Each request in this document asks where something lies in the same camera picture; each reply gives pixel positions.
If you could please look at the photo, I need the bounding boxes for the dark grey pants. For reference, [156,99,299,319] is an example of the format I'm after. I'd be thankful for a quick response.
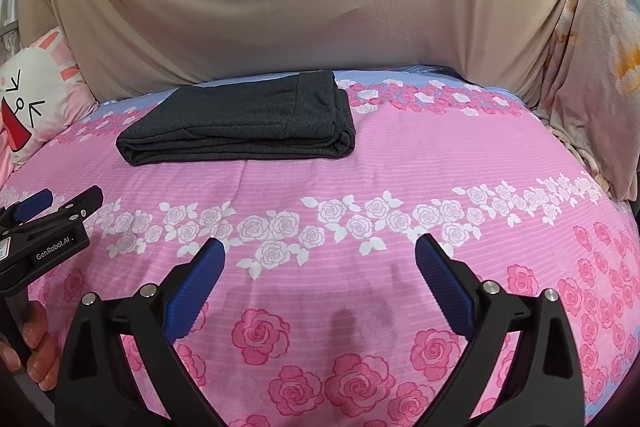
[116,70,356,167]

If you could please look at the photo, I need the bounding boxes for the person's left hand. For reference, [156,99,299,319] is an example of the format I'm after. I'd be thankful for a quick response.
[22,301,60,392]

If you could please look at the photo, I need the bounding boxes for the white cartoon rabbit pillow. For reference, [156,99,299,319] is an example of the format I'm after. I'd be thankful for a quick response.
[1,27,98,176]

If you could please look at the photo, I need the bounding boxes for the pink rose bed quilt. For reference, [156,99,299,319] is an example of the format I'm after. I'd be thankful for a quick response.
[1,72,639,426]

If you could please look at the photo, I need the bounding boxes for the floral cream blanket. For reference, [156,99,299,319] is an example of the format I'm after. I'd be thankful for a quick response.
[536,0,639,202]

